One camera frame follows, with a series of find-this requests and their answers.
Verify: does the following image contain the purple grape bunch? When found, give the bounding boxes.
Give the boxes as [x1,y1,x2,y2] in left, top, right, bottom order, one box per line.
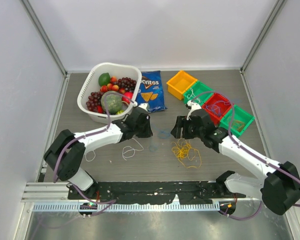
[86,91,104,114]
[117,77,137,93]

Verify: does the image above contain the upper purple grape bunch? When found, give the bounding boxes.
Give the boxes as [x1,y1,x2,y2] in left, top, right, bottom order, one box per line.
[117,77,137,93]

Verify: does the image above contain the green lime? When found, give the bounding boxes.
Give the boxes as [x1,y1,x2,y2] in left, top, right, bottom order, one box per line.
[98,72,111,87]

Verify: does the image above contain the blue Doritos chip bag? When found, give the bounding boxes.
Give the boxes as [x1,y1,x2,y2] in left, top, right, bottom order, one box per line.
[136,70,167,113]

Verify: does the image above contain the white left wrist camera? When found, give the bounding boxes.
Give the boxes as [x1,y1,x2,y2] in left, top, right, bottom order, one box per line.
[132,101,150,113]

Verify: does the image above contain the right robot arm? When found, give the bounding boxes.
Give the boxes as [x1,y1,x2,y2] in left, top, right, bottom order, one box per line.
[171,109,300,215]

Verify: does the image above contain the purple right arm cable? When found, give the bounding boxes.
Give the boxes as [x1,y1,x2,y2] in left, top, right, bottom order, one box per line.
[189,90,300,221]

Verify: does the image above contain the green plastic bin far right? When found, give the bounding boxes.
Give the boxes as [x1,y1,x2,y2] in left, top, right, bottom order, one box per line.
[219,105,255,138]

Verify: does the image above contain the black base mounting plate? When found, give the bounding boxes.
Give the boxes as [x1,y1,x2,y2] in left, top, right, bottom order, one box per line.
[83,181,246,205]

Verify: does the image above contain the blue wires bundle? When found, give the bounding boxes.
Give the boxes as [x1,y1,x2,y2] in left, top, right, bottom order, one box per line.
[148,127,171,153]

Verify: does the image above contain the white fruit basket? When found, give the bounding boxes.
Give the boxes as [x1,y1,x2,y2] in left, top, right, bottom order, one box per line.
[77,62,142,124]

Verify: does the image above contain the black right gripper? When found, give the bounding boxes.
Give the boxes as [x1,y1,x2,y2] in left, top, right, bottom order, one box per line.
[171,115,204,140]

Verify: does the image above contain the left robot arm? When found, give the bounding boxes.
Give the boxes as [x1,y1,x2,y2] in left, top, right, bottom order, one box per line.
[43,107,153,200]

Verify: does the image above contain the lower purple grape bunch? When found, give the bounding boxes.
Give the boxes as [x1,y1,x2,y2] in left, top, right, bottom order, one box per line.
[86,91,104,114]

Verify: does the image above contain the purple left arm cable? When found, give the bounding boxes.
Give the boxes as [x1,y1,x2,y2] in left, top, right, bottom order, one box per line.
[52,91,138,185]

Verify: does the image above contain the peaches in basket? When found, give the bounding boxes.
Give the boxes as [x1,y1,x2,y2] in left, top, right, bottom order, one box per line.
[100,76,125,94]

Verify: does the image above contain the green plastic bin near yellow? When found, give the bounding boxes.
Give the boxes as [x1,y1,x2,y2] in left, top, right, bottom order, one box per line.
[183,81,214,106]

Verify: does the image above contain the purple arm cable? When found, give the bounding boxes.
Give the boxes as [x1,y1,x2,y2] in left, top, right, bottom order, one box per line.
[52,91,138,185]
[189,90,300,221]

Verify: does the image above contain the white wires bundle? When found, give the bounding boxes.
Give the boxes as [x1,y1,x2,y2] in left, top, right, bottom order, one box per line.
[84,137,145,162]

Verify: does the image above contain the yellow wires bundle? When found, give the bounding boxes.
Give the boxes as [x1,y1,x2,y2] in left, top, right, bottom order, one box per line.
[170,138,202,170]

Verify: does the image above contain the small watermelon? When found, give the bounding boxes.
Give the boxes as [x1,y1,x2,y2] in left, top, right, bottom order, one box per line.
[101,91,123,115]

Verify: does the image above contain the orange wire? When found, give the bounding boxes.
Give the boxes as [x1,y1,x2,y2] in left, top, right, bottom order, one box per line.
[229,119,246,132]

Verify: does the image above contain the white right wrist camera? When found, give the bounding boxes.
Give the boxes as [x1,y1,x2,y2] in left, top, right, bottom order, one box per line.
[186,100,203,121]

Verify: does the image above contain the red plastic bin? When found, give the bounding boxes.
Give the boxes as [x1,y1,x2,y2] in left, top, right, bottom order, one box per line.
[201,93,231,126]

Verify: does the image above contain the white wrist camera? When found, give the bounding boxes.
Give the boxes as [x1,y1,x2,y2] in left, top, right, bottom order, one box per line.
[132,101,150,113]
[186,100,203,121]

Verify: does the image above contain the white slotted cable duct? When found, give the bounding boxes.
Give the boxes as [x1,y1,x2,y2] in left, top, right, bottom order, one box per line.
[32,201,220,212]

